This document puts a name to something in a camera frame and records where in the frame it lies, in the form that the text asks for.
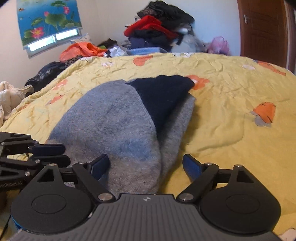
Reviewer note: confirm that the window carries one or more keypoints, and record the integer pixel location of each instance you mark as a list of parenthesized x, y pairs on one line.
[(48, 43)]

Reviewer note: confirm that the orange plastic bag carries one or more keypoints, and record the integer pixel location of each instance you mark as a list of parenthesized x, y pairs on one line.
[(84, 49)]

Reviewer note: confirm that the cream white blanket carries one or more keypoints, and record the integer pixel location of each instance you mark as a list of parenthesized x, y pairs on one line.
[(11, 97)]

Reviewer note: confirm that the light blue folded towel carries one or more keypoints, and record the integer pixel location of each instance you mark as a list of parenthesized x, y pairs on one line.
[(145, 51)]

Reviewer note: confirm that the red garment on pile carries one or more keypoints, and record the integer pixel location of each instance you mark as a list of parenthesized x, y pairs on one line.
[(149, 23)]

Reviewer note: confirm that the lotus flower poster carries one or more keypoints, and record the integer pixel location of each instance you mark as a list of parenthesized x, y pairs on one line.
[(41, 19)]

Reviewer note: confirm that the brown wooden door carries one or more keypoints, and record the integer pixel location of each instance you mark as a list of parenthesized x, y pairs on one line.
[(270, 34)]

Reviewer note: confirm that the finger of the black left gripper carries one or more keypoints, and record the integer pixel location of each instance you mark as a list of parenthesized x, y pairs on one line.
[(61, 161), (47, 150)]

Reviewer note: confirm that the pink plastic bag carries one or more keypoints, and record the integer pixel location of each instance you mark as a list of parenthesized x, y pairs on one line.
[(218, 46)]

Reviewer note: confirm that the clear plastic bag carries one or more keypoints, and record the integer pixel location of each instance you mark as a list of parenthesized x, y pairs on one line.
[(189, 44)]

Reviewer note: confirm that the black garments on pile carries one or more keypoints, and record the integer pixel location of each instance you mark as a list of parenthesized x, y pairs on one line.
[(172, 18)]

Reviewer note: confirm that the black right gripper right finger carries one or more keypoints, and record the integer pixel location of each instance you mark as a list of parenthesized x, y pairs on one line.
[(202, 179)]

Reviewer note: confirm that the grey and navy knit sweater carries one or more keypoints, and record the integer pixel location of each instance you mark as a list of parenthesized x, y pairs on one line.
[(138, 124)]

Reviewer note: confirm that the yellow carrot print quilt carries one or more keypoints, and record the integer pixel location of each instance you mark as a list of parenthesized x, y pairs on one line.
[(244, 112)]

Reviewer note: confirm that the dark floral garment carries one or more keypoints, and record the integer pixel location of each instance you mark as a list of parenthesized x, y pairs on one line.
[(49, 72)]

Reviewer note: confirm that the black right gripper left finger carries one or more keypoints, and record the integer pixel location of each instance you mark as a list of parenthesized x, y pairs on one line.
[(88, 175)]

